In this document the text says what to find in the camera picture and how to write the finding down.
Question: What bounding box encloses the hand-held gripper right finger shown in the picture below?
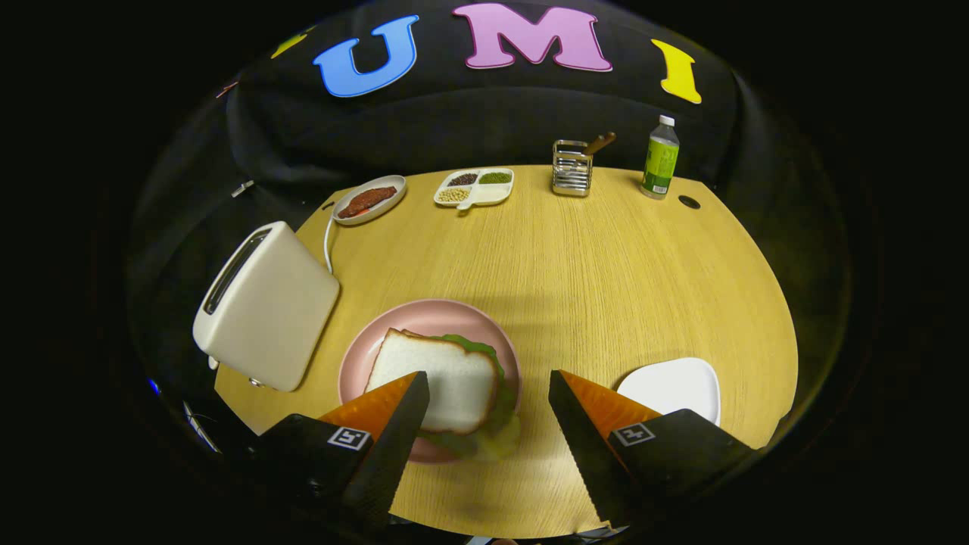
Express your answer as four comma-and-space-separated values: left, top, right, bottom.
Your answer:
548, 370, 758, 531

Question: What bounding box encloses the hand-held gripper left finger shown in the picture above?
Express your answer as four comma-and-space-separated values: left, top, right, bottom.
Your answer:
246, 371, 431, 534

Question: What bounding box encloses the white bread slice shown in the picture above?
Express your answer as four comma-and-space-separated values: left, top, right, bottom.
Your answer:
365, 328, 500, 435

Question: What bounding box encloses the green lettuce leaf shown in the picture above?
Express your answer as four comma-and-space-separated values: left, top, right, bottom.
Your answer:
420, 334, 523, 461

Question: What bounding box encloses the square white plate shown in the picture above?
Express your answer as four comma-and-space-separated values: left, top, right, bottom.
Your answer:
617, 357, 721, 426

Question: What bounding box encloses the pink plate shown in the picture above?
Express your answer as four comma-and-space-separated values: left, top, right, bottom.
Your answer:
338, 298, 523, 464

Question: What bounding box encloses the white toaster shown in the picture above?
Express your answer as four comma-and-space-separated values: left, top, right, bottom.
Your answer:
192, 220, 341, 393

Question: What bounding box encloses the brown meat steak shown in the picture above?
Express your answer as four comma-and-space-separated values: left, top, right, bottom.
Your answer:
338, 186, 397, 220

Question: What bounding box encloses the round white plate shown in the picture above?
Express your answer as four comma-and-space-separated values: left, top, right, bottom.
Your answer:
332, 175, 407, 226

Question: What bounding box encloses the divided white dish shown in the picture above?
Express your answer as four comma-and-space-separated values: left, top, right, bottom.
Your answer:
433, 167, 515, 210

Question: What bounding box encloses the green label bottle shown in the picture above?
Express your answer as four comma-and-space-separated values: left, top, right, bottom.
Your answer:
640, 114, 681, 201

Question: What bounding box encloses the black backdrop cloth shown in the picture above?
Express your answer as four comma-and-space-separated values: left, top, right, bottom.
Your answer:
125, 0, 852, 455

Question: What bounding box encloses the metal wire holder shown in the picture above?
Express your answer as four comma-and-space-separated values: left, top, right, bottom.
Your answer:
552, 139, 594, 198

